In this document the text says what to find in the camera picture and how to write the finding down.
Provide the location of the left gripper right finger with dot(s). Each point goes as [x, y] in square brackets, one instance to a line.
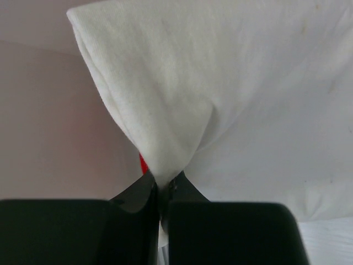
[204, 232]

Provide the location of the white t shirt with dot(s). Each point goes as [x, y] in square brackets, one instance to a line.
[251, 99]

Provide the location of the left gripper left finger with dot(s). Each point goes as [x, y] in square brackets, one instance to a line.
[122, 230]

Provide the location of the red t shirt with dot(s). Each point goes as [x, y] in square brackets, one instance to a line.
[144, 166]

